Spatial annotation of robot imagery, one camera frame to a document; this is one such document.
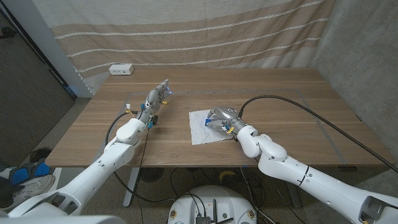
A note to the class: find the white robot torso base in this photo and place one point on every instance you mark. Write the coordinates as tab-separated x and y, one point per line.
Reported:
217	199

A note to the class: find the white plug connector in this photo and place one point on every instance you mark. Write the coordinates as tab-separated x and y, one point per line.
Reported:
128	106

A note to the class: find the grey table leg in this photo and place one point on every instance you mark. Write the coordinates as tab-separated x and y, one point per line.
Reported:
293	194

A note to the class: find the beige striped fabric backdrop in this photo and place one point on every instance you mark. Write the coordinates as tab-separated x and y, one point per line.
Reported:
186	37

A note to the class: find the black electronics box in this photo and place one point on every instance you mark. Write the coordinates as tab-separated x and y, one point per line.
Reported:
202	220

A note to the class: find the white cloth napkin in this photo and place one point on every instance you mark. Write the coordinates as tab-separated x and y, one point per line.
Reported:
199	133

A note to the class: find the yellow curved floor object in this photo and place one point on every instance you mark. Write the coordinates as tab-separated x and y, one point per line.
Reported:
225	174

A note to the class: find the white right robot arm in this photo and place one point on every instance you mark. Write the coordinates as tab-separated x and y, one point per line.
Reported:
280	165

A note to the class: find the round black vent disc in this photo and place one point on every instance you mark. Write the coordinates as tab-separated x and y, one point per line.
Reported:
151	174

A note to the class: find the blue and black shoe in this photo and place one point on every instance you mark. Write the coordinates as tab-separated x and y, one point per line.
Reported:
21	175

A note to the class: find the black round floor object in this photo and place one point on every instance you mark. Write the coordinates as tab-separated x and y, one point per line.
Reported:
40	154

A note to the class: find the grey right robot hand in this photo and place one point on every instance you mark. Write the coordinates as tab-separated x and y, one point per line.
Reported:
227	116

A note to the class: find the white table leg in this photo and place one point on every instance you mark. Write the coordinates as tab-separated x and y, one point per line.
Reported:
130	186

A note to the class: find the black antenna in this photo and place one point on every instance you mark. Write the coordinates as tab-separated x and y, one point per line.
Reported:
214	210

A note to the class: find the dark grey perforated panel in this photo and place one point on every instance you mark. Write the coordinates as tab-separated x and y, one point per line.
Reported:
28	102

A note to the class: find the white power strip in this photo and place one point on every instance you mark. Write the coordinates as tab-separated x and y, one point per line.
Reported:
121	69

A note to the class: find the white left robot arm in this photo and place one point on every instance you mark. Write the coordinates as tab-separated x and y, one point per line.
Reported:
115	155

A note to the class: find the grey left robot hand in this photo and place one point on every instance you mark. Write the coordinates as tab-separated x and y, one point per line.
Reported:
151	99

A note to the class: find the grey white sneaker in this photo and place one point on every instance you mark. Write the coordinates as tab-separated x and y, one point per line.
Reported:
34	191

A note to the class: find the white pillar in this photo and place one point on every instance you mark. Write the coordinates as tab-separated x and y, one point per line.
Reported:
46	40

